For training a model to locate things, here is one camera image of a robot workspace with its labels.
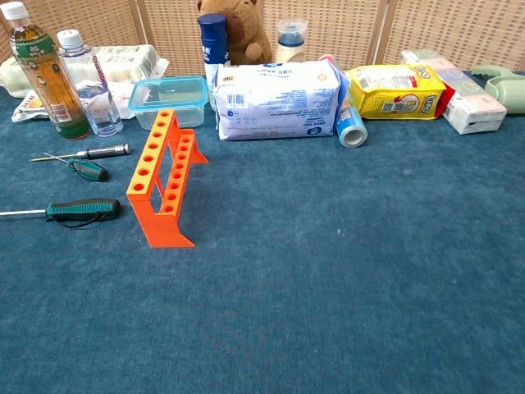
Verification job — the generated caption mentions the green black handled screwdriver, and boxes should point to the green black handled screwdriver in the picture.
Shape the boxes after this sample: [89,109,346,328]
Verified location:
[0,198,122,230]

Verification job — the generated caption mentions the orange tool rack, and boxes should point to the orange tool rack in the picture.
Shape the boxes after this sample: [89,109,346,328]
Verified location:
[126,108,209,250]

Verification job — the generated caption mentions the blue table cloth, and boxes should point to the blue table cloth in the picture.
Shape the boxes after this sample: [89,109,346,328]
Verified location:
[0,69,525,394]

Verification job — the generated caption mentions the white wipes package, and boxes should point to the white wipes package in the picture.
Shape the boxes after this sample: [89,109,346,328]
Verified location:
[213,57,349,142]

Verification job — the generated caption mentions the blue film roll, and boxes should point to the blue film roll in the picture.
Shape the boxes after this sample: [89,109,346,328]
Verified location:
[319,53,368,149]

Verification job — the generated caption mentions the clear container blue lid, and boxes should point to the clear container blue lid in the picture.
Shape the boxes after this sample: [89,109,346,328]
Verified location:
[128,75,209,131]

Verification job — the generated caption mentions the white bottle clear cap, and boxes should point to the white bottle clear cap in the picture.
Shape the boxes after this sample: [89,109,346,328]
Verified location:
[273,18,308,64]

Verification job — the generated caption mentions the blue white spray can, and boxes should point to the blue white spray can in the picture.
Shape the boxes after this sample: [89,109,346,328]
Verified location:
[197,12,230,111]

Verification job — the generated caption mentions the brown plush toy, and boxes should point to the brown plush toy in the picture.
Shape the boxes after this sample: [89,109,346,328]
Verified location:
[196,0,274,66]

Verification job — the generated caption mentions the yellow snack bag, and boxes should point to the yellow snack bag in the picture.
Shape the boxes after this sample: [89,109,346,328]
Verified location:
[347,64,456,121]

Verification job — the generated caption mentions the white egg carton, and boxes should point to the white egg carton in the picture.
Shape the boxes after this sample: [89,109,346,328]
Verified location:
[0,44,170,99]

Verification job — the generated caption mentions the clear water bottle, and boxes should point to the clear water bottle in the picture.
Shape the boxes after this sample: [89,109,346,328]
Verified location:
[56,29,125,137]

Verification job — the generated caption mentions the pastel tissue pack stack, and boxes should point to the pastel tissue pack stack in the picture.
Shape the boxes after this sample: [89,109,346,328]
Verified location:
[399,48,509,135]

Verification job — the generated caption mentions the green tea bottle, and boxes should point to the green tea bottle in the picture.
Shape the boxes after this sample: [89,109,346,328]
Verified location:
[0,1,93,140]

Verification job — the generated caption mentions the white red snack packet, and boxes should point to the white red snack packet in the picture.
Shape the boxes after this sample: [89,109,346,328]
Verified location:
[11,80,139,123]

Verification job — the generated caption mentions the wicker folding screen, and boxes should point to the wicker folding screen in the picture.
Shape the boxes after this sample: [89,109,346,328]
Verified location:
[0,0,525,77]

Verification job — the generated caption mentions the pale green plastic holder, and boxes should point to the pale green plastic holder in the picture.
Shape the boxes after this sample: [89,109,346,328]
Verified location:
[470,65,525,116]

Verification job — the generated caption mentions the silver metal handled screwdriver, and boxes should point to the silver metal handled screwdriver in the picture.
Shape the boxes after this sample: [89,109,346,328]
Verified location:
[30,143,132,163]

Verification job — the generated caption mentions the small green handled screwdriver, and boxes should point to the small green handled screwdriver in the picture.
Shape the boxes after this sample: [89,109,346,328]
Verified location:
[43,152,109,183]

